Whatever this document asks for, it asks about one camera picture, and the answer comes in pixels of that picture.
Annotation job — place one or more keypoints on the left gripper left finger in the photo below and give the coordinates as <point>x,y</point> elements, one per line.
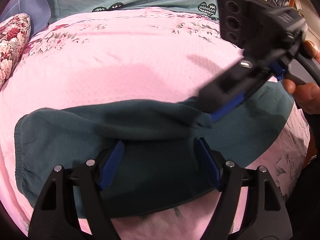
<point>70,204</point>

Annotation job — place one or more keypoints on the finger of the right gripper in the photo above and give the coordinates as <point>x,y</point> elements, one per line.
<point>232,88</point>

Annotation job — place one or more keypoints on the dark green pants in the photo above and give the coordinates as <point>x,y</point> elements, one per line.
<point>159,168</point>

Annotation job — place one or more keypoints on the right hand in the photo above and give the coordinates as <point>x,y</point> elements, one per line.
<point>307,96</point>

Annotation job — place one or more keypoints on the pink floral bed sheet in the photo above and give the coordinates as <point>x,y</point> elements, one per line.
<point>101,57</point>

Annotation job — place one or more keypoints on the red floral rolled quilt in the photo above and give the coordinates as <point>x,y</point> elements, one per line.
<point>15,33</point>

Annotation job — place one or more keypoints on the purple plaid pillow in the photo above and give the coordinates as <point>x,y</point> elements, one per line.
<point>38,10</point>

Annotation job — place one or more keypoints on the black camera box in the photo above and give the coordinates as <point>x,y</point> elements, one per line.
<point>239,19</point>

